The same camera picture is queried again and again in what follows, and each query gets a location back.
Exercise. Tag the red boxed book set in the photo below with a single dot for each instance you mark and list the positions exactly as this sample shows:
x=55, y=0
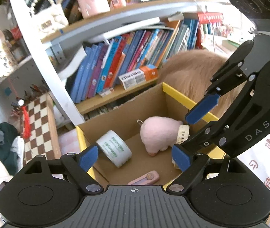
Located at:
x=209, y=17

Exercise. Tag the red tassel ornament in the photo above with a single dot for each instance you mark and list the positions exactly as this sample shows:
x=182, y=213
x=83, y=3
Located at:
x=25, y=123

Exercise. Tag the white printed desk mat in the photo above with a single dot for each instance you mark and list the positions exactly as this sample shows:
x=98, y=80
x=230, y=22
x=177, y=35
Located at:
x=268, y=161

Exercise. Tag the orange fluffy cat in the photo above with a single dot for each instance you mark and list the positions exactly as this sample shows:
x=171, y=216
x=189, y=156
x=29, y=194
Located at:
x=184, y=76

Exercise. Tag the pink plush pig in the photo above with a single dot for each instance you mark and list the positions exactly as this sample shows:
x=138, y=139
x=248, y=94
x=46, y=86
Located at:
x=156, y=133

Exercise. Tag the row of colourful books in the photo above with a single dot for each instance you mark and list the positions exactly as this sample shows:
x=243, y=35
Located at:
x=125, y=57

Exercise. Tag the yellow cardboard box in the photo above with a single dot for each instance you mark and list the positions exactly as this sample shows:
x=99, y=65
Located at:
x=149, y=104

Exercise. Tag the white bookshelf frame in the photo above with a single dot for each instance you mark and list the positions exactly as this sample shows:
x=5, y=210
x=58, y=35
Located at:
x=30, y=35

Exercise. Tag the pink utility knife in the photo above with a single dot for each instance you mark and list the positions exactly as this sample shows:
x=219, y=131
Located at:
x=146, y=177

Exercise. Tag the small white carton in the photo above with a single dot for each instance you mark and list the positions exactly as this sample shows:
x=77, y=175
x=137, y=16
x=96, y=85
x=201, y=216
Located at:
x=106, y=92

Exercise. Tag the cream wristwatch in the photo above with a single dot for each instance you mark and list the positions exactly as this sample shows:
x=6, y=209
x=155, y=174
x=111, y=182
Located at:
x=182, y=131

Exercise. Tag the white tape roll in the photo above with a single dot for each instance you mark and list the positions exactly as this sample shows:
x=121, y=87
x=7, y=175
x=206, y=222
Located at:
x=116, y=147

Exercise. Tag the orange and white carton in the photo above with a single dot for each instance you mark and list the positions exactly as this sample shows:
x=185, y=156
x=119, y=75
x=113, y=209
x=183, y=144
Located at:
x=137, y=76

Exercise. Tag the white quilted handbag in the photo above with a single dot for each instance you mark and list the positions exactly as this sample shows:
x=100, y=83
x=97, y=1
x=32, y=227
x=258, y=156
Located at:
x=49, y=19

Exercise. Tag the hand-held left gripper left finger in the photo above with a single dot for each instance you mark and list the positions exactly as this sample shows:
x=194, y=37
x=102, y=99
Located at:
x=88, y=158

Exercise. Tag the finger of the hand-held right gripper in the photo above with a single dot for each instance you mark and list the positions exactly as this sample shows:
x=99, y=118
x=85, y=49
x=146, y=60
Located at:
x=196, y=140
x=203, y=108

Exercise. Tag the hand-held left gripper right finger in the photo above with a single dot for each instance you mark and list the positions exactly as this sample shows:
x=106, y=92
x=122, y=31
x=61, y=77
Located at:
x=181, y=158

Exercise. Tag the wooden chessboard box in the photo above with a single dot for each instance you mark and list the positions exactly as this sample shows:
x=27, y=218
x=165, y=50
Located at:
x=40, y=123

